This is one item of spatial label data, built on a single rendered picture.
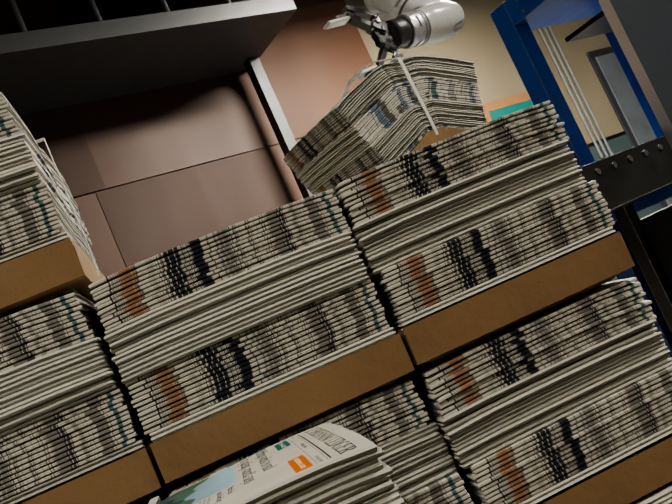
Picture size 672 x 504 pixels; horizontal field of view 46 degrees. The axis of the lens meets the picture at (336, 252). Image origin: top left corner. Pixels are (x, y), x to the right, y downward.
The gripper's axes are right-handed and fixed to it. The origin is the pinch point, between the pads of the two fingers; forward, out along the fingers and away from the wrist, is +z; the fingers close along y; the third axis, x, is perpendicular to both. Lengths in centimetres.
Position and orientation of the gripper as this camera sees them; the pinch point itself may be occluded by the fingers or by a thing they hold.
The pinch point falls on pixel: (343, 49)
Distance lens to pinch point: 194.4
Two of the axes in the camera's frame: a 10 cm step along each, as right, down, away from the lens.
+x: -4.7, 3.3, 8.2
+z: -7.4, 3.6, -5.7
